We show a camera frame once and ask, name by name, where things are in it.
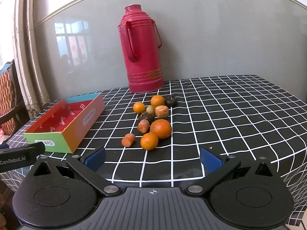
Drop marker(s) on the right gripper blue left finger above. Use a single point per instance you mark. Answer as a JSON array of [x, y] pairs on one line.
[[86, 167]]

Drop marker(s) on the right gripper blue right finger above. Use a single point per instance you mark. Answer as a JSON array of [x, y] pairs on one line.
[[217, 168]]

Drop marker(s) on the medium orange front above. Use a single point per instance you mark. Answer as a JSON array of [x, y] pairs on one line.
[[149, 141]]

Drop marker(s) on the large orange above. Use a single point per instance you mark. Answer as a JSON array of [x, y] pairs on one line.
[[161, 128]]

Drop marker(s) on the dark mangosteen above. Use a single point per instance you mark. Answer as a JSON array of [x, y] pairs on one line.
[[147, 116], [170, 101]]

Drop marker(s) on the small orange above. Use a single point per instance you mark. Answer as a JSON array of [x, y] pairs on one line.
[[157, 100], [139, 108]]

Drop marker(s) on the dark mangosteen back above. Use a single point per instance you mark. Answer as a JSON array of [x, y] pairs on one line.
[[170, 101]]

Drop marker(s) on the pale longan fruit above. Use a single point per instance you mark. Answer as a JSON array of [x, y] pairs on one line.
[[150, 110]]

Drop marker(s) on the small orange back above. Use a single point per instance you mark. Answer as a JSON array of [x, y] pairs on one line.
[[157, 100]]

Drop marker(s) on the wooden sofa with woven cushion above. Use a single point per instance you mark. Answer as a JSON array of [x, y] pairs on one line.
[[14, 114]]

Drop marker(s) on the colourful cardboard box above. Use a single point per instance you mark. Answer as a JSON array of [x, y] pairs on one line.
[[63, 127]]

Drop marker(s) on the black white grid tablecloth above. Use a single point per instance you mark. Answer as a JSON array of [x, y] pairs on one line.
[[241, 115]]

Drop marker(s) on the beige lace curtain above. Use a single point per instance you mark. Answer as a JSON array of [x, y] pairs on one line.
[[33, 89]]

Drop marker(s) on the red thermos flask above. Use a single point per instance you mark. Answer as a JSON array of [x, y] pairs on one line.
[[140, 41]]

